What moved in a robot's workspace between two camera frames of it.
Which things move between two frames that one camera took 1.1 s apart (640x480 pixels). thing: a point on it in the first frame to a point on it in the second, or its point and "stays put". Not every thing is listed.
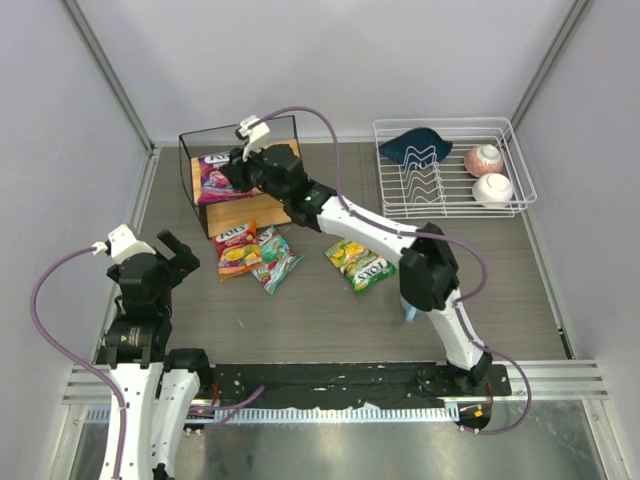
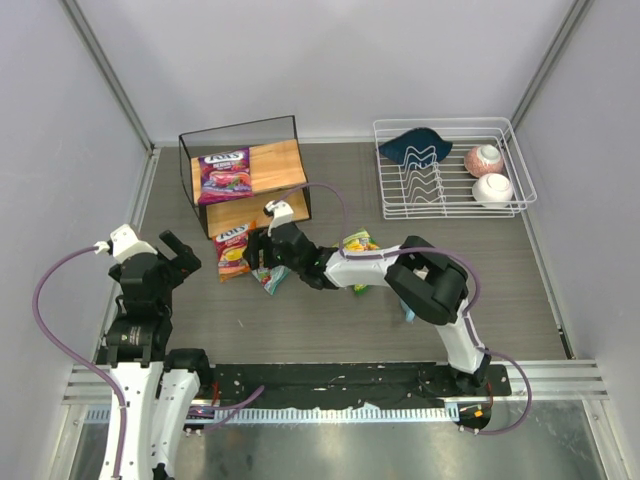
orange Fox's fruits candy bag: (238, 250) stays put
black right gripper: (240, 170) to (267, 251)
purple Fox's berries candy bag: (214, 181) stays put
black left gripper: (163, 261) stays put
